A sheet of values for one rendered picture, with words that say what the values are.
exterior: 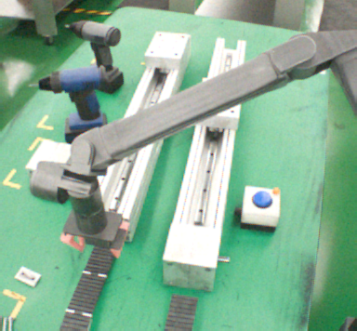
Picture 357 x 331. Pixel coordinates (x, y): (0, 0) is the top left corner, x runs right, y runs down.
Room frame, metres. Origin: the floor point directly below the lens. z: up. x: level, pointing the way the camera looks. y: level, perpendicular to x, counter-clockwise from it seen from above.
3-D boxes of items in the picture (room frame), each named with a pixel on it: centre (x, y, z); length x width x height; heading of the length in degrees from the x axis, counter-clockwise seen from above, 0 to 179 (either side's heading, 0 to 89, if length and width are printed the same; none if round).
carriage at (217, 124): (0.91, -0.11, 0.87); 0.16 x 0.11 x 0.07; 170
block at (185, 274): (0.47, -0.04, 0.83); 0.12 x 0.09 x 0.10; 80
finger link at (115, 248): (0.48, 0.13, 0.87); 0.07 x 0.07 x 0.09; 80
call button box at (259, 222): (0.61, -0.18, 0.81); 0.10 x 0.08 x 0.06; 80
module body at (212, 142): (0.91, -0.11, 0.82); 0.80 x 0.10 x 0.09; 170
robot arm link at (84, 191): (0.48, 0.17, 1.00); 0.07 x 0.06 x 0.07; 72
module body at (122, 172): (0.94, 0.08, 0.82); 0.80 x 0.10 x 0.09; 170
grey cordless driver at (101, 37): (1.16, 0.27, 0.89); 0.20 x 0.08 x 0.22; 62
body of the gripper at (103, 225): (0.48, 0.16, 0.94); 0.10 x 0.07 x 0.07; 80
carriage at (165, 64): (1.19, 0.04, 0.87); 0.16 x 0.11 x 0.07; 170
